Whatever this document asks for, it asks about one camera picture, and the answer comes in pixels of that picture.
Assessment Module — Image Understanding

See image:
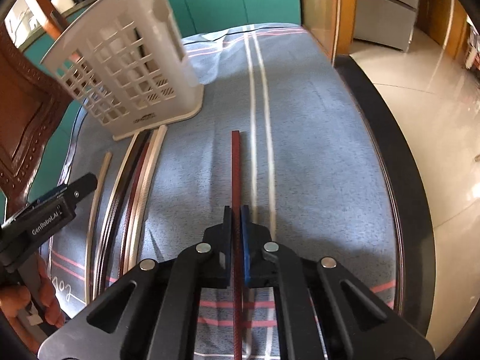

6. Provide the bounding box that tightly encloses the silver refrigerator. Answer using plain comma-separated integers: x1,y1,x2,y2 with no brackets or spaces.
354,0,419,51

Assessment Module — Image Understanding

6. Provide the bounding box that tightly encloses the white plastic utensil basket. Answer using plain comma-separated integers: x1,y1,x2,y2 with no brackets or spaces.
41,0,204,141

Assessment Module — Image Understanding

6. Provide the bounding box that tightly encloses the dark brown chopstick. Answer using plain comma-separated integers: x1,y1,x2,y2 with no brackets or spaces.
96,130,152,297

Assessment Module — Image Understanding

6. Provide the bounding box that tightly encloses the cream chopstick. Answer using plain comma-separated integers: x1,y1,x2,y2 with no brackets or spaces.
120,125,168,274

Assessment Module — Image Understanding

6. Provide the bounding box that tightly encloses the dark red chopstick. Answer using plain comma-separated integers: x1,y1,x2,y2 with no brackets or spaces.
118,142,149,277

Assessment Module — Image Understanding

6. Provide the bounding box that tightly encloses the carved wooden chair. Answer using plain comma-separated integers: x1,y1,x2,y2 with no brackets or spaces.
1,0,72,216

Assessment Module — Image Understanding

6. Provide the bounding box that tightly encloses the blue plaid cloth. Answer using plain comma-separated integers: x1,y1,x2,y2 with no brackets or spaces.
39,23,399,360

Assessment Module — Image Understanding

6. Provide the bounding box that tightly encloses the person's left hand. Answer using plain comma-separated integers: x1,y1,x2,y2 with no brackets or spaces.
1,254,65,353

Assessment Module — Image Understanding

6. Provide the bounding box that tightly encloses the white chopstick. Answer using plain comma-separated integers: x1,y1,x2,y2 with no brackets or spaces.
91,131,141,301

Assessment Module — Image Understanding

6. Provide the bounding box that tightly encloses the beige chopstick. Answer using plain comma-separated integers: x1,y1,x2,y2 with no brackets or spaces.
84,151,112,305

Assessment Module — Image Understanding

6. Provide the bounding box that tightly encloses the glass sliding door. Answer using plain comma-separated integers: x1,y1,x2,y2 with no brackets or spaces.
301,0,357,62

